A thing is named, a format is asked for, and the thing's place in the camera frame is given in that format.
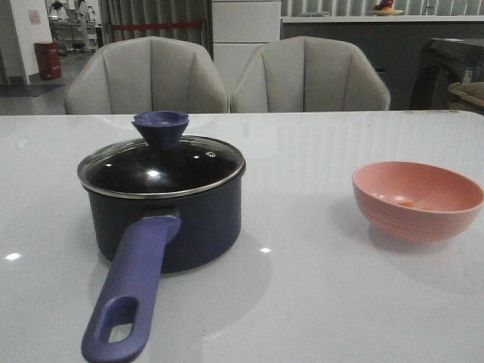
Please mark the grey chair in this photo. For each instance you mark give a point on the grey chair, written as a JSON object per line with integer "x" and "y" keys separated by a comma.
{"x": 147, "y": 74}
{"x": 309, "y": 74}

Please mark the white refrigerator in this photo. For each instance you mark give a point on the white refrigerator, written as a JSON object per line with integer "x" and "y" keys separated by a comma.
{"x": 238, "y": 28}

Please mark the fruit plate on counter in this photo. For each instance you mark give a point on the fruit plate on counter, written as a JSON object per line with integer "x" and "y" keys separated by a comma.
{"x": 385, "y": 8}

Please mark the left grey chair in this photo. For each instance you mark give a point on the left grey chair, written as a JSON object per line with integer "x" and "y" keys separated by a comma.
{"x": 147, "y": 74}

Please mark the glass lid with blue knob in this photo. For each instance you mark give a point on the glass lid with blue knob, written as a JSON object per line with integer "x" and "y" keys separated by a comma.
{"x": 163, "y": 163}

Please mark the pink bowl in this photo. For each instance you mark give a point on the pink bowl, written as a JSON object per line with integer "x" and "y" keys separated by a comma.
{"x": 378, "y": 187}

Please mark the dark grey counter cabinet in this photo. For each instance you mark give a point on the dark grey counter cabinet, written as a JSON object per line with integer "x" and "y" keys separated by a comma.
{"x": 392, "y": 43}

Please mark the red barrier tape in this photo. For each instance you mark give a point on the red barrier tape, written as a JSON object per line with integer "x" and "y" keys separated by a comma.
{"x": 158, "y": 26}

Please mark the dark blue saucepan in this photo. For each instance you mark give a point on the dark blue saucepan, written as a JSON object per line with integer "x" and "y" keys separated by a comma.
{"x": 143, "y": 239}

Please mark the right grey chair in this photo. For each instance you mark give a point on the right grey chair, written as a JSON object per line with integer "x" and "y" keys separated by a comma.
{"x": 309, "y": 74}

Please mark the red bin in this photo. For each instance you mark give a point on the red bin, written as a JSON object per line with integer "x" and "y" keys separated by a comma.
{"x": 48, "y": 60}

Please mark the orange ham slices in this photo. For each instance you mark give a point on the orange ham slices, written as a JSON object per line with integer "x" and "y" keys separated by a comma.
{"x": 411, "y": 204}

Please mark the beige cushion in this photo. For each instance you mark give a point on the beige cushion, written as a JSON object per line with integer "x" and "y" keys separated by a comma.
{"x": 467, "y": 96}

